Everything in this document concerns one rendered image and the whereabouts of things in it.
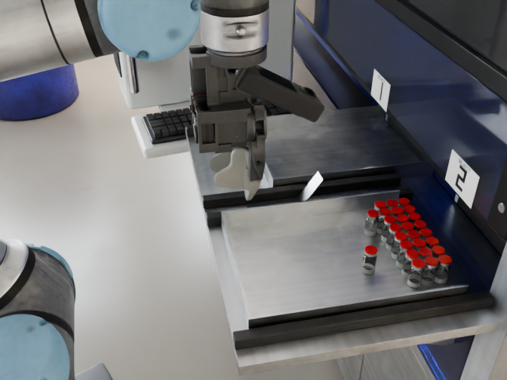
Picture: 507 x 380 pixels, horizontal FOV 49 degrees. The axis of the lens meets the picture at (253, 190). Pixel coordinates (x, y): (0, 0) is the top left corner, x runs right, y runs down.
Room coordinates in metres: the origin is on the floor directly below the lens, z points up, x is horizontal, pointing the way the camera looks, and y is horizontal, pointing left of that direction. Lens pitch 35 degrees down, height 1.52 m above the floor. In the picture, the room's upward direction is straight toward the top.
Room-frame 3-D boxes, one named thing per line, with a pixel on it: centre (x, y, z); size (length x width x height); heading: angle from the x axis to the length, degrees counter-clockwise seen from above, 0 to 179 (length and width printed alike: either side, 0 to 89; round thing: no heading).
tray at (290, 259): (0.71, -0.13, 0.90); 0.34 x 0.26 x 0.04; 101
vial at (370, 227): (0.78, -0.21, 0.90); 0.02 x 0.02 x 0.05
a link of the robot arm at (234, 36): (0.60, 0.02, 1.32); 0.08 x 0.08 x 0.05
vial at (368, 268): (0.69, -0.19, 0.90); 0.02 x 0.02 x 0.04
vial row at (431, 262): (0.74, -0.26, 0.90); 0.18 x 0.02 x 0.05; 11
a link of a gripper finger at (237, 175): (0.59, 0.02, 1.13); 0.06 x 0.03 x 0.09; 102
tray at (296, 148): (1.07, -0.18, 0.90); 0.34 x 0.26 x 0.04; 102
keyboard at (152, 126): (1.36, 0.09, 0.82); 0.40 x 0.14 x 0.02; 109
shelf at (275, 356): (0.89, -0.14, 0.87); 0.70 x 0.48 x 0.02; 12
